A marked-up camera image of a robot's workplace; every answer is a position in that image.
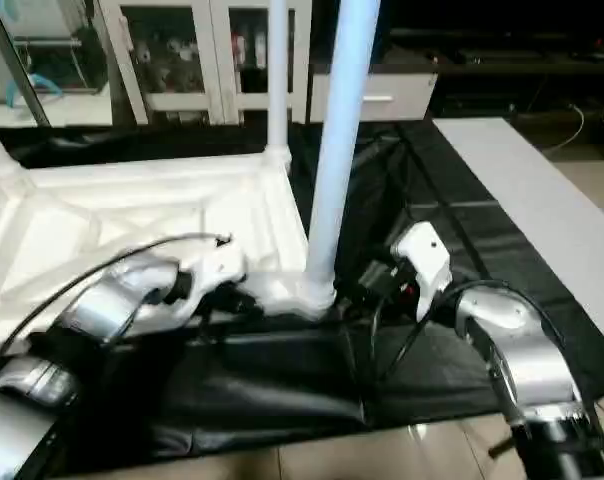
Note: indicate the white plastic table top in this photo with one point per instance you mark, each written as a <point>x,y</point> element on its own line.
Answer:
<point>112,220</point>

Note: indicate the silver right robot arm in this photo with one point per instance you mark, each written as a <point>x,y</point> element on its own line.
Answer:
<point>512,350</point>

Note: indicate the black plastic mat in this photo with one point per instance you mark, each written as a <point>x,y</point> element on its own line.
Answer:
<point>262,390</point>

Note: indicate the white side board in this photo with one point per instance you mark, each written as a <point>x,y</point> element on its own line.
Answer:
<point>542,210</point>

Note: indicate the white drawer unit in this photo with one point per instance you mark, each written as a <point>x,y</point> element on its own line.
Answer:
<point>407,98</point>

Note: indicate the black metal table leg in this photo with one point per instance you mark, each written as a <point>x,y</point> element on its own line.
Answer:
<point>512,443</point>

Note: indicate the white glass door cabinet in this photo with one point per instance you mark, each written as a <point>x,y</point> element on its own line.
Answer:
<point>222,60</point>

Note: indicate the teal small stool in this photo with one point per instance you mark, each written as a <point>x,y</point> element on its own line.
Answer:
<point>42,85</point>

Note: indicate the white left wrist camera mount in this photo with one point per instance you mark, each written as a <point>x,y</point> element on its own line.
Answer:
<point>217,265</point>

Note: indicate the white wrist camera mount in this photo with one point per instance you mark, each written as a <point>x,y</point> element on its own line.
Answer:
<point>217,265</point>
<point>422,255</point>

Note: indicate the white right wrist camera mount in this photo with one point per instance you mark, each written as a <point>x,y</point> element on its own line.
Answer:
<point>422,255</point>

